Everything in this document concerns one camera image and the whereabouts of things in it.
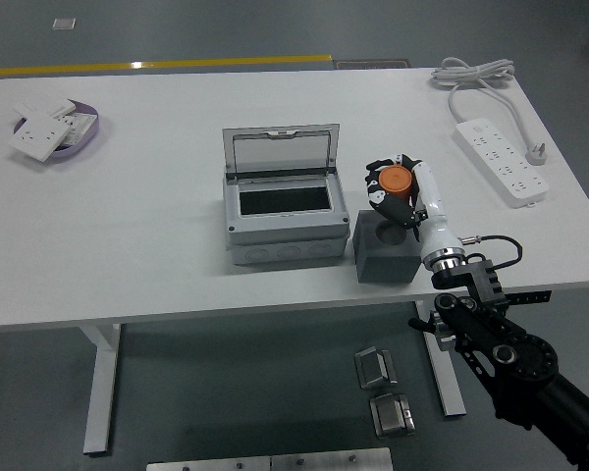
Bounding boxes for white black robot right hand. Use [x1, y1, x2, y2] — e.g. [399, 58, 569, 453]
[363, 152, 466, 269]

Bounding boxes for large metal bracket block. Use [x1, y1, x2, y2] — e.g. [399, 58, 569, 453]
[368, 392, 418, 439]

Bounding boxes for wide metal base plate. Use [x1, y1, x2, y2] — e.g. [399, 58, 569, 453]
[270, 446, 395, 471]

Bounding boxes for purple oval tray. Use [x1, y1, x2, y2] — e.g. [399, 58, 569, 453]
[11, 99, 102, 161]

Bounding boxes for white switch panel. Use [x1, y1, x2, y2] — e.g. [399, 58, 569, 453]
[11, 95, 78, 121]

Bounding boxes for large white socket panel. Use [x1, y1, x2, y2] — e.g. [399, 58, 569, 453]
[6, 111, 73, 163]

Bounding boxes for white table leg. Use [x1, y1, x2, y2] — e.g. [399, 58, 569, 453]
[413, 298, 468, 419]
[78, 323, 125, 455]

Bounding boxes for grey junction box with lid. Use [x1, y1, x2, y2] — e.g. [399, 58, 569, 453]
[221, 122, 351, 268]

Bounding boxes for small metal bracket block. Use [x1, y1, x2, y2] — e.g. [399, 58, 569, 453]
[353, 345, 400, 391]

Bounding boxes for white power cord with plug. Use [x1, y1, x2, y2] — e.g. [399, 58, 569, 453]
[430, 55, 552, 167]

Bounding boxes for orange cylinder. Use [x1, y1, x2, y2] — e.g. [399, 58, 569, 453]
[377, 166, 416, 203]

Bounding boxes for white printed socket panel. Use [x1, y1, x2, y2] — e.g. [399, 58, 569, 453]
[58, 112, 100, 148]

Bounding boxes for grey cube with round hole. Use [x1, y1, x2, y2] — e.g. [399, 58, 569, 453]
[352, 208, 422, 286]

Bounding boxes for narrow metal base plate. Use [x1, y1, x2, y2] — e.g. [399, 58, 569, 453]
[145, 455, 273, 471]

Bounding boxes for white power strip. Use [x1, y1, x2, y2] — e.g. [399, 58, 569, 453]
[453, 117, 552, 210]

